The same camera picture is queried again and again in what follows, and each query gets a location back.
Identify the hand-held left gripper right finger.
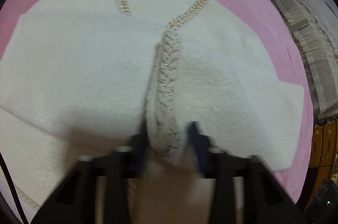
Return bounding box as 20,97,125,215
185,121,308,224

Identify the yellow wooden drawer cabinet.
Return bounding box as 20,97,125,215
308,115,338,187

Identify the white lace cloth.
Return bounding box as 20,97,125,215
290,0,338,52

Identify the black cable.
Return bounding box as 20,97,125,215
0,153,29,224

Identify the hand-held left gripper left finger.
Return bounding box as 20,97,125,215
31,120,150,224

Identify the white fluffy braid-trimmed cardigan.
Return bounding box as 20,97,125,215
0,0,308,224

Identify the stack of white folded fabrics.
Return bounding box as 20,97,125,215
268,0,338,120

